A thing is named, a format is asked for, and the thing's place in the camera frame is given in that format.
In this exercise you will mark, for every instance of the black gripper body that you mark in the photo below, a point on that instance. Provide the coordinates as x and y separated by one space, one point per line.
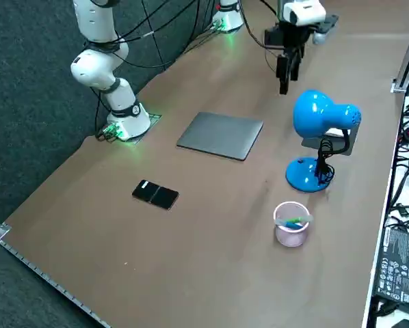
295 36

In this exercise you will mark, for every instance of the silver laptop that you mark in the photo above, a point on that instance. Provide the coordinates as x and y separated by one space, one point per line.
221 135

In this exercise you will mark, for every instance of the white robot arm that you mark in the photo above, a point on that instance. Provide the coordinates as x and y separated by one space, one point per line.
230 17
98 68

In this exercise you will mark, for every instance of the white computer mouse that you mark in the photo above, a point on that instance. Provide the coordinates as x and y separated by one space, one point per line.
335 132

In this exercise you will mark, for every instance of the dark mouse pad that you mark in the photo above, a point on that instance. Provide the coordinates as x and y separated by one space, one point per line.
353 145

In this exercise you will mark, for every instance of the green blue pen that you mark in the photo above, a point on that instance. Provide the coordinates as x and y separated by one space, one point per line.
295 222

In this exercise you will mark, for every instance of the pink mesh pen cup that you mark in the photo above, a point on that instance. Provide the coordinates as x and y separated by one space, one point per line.
291 235

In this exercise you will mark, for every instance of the black smartphone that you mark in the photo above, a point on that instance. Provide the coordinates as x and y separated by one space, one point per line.
155 194

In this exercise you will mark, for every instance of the black labelled power adapter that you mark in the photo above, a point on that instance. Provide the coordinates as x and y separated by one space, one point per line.
399 266

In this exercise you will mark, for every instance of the aluminium table edge strip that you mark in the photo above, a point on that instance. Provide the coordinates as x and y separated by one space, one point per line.
2 230

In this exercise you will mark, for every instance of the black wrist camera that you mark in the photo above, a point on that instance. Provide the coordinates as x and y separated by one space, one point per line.
273 38

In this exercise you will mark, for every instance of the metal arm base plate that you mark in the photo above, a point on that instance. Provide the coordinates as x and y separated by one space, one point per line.
155 117

